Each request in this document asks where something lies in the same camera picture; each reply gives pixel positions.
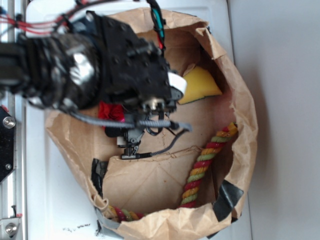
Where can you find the silver corner bracket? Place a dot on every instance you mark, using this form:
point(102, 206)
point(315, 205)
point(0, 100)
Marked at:
point(9, 228)

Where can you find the aluminium frame rail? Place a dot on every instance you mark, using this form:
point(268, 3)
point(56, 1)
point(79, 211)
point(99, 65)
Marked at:
point(13, 195)

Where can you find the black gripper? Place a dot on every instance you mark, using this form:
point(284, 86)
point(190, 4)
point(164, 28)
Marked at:
point(134, 74)

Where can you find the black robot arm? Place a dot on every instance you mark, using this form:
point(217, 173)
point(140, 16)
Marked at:
point(62, 72)

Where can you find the yellow green sponge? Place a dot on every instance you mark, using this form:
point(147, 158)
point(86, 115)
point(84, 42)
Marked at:
point(200, 84)

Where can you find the black metal bracket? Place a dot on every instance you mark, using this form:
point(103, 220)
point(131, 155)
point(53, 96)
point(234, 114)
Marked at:
point(7, 144)

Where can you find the brown paper bag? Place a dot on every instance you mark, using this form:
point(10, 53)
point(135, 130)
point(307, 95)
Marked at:
point(197, 188)

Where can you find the red paper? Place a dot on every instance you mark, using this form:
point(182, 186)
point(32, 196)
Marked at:
point(113, 112)

